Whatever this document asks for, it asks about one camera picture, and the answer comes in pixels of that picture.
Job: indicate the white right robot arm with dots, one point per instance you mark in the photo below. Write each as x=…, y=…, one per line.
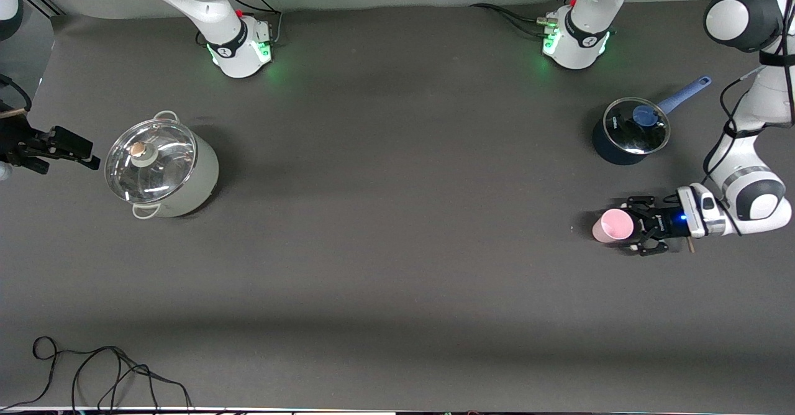
x=236, y=48

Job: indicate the dark grey table mat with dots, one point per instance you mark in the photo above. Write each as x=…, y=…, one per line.
x=397, y=247

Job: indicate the glass saucepan lid, blue knob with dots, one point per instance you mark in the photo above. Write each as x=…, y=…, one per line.
x=627, y=135

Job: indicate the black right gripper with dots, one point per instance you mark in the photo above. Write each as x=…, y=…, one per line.
x=13, y=138

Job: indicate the pink plastic cup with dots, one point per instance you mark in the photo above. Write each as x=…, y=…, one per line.
x=608, y=225

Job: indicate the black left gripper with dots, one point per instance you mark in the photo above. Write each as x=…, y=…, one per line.
x=662, y=223

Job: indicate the glass stockpot lid, brass knob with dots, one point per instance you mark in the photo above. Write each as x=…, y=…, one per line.
x=155, y=166

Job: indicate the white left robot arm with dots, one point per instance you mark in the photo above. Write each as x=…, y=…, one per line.
x=587, y=42

